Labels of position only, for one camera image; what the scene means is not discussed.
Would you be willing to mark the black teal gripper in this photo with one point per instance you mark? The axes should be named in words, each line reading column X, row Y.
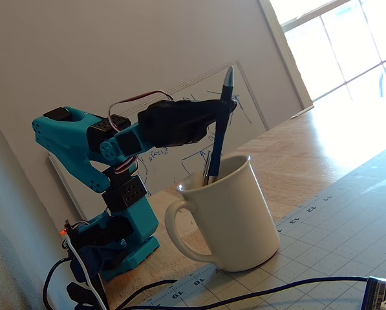
column 183, row 124

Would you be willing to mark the cream ceramic mug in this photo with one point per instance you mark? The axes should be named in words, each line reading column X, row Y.
column 231, row 219

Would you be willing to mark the grey cutting mat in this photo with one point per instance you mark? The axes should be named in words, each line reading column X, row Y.
column 325, row 239

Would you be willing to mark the whiteboard with blue drawings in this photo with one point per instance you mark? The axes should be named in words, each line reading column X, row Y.
column 170, row 158

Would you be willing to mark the dark blue pen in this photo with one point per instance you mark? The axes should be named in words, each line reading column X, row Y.
column 221, row 129

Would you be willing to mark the white framed window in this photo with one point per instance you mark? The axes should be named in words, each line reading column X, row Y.
column 341, row 45

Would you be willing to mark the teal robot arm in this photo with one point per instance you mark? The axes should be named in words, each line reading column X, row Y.
column 70, row 139

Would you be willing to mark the blue clamp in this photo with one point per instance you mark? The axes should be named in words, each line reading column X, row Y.
column 92, row 261

